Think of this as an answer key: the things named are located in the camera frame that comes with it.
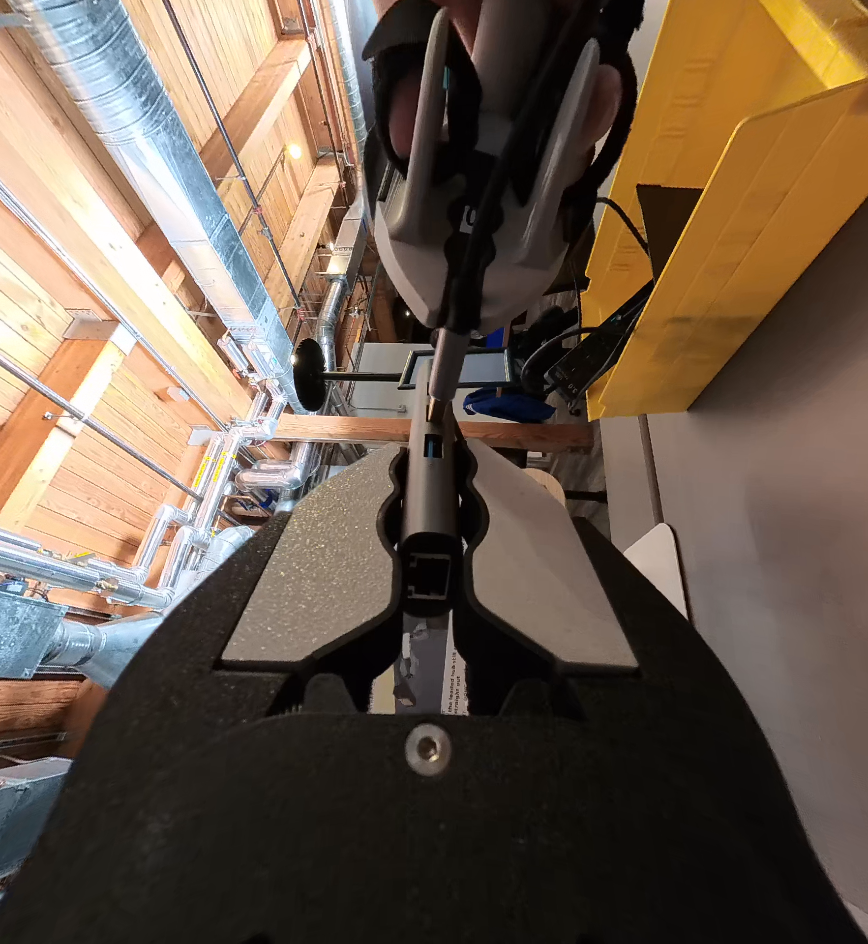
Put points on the slim grey usb hub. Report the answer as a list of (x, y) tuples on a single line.
[(431, 516)]

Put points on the person's right hand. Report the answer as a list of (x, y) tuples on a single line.
[(478, 22)]

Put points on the yellow plastic bin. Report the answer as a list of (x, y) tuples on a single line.
[(759, 192)]

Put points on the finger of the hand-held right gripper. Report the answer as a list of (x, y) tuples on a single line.
[(412, 251), (530, 266)]

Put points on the black disc on pole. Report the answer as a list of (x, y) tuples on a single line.
[(310, 376)]

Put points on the blue bag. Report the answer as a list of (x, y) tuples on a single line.
[(508, 403)]

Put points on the white stand base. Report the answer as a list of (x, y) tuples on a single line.
[(658, 568)]

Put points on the black 7-port USB hub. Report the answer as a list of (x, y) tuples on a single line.
[(626, 221)]

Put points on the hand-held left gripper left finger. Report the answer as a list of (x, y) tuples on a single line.
[(316, 590)]

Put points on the silver ventilation duct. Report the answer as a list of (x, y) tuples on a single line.
[(139, 148)]

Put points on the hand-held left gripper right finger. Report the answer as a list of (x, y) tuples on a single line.
[(545, 590)]

